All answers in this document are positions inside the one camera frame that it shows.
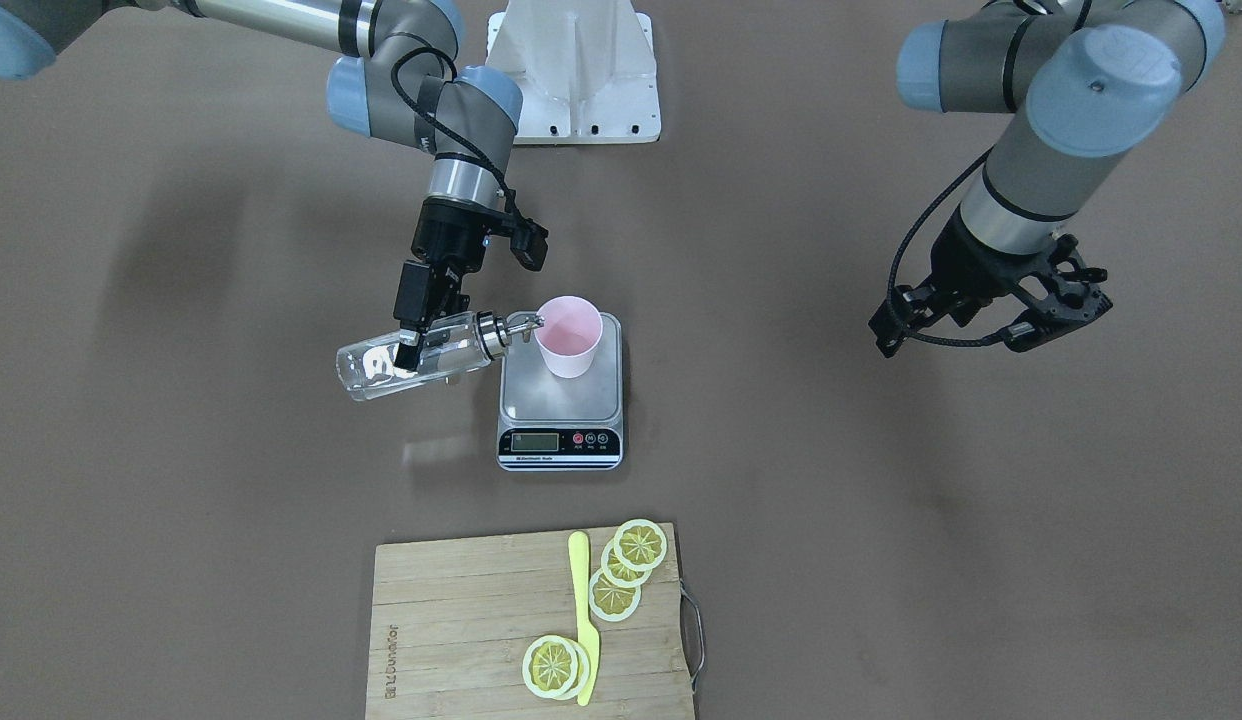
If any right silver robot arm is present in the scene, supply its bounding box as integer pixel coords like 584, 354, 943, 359
171, 1, 546, 372

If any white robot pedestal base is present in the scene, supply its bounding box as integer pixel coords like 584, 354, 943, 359
487, 1, 662, 146

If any clear glass sauce bottle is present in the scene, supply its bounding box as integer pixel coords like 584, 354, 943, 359
337, 312, 542, 401

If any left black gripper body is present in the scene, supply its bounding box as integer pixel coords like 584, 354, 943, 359
869, 211, 1015, 358

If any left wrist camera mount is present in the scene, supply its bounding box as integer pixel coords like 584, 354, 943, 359
999, 235, 1114, 353

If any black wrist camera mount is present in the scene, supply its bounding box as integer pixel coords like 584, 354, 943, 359
508, 218, 548, 272

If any wooden cutting board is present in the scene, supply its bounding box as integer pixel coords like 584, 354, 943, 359
364, 529, 697, 719

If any yellow plastic knife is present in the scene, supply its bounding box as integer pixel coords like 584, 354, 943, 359
569, 530, 601, 706

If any silver kitchen scale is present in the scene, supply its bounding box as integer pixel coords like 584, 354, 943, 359
496, 313, 625, 470

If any black braided cable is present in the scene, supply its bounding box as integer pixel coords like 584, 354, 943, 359
886, 150, 1042, 349

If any pink plastic cup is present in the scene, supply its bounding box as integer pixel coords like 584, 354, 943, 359
533, 295, 604, 379

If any lemon slice toy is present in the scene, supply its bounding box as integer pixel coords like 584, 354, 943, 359
614, 518, 669, 574
601, 539, 652, 588
520, 634, 594, 701
586, 570, 641, 623

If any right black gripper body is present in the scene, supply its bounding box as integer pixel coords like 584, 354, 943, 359
392, 197, 512, 334

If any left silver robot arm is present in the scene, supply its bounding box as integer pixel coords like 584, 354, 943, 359
869, 1, 1226, 356

